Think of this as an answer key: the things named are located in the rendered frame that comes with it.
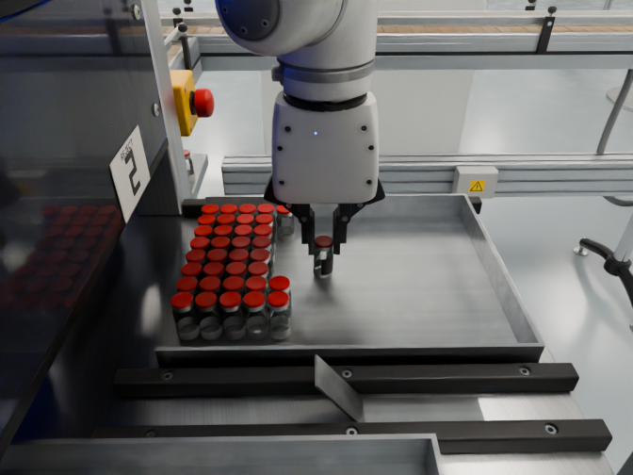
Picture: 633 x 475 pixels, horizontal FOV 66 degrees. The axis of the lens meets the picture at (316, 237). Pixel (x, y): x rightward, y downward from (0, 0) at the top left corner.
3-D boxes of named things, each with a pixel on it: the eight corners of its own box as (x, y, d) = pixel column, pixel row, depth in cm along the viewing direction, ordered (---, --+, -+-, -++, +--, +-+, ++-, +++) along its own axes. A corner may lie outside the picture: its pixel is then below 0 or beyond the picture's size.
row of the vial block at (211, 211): (175, 341, 47) (167, 307, 44) (206, 234, 62) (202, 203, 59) (198, 341, 47) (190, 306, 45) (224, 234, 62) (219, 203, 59)
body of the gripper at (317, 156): (264, 95, 40) (271, 211, 46) (388, 95, 40) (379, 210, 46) (269, 68, 46) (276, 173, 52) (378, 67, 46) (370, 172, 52)
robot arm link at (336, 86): (267, 72, 38) (269, 108, 40) (380, 71, 38) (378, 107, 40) (274, 43, 45) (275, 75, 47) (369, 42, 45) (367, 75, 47)
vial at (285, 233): (276, 243, 60) (275, 212, 57) (277, 233, 62) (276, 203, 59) (294, 243, 60) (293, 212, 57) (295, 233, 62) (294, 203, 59)
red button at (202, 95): (186, 122, 67) (181, 93, 65) (190, 111, 71) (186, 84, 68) (213, 122, 67) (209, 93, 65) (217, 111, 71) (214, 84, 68)
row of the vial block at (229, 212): (199, 341, 47) (191, 306, 45) (224, 234, 62) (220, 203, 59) (221, 340, 47) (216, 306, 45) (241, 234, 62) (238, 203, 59)
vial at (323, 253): (313, 279, 55) (314, 248, 52) (313, 266, 56) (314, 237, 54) (332, 279, 55) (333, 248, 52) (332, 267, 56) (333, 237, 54)
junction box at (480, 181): (455, 199, 150) (460, 173, 145) (450, 190, 154) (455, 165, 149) (493, 199, 150) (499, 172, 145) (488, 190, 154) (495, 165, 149)
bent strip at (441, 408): (315, 431, 40) (315, 385, 36) (315, 400, 42) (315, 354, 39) (487, 429, 40) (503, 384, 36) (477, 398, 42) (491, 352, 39)
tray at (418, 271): (162, 376, 44) (154, 351, 42) (209, 218, 65) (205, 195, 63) (534, 371, 44) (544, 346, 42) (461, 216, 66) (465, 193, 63)
